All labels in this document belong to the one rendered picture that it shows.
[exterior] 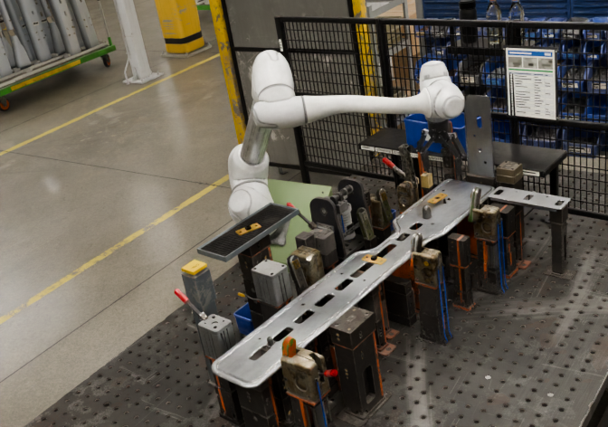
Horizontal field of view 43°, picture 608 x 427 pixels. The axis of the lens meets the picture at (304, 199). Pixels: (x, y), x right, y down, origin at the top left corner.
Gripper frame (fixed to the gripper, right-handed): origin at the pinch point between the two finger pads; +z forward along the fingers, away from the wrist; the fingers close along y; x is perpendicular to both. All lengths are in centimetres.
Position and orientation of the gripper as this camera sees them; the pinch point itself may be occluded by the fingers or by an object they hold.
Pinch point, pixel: (441, 169)
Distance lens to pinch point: 291.9
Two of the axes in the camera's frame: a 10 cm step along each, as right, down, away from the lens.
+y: 7.6, 1.7, -6.3
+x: 6.4, -4.2, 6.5
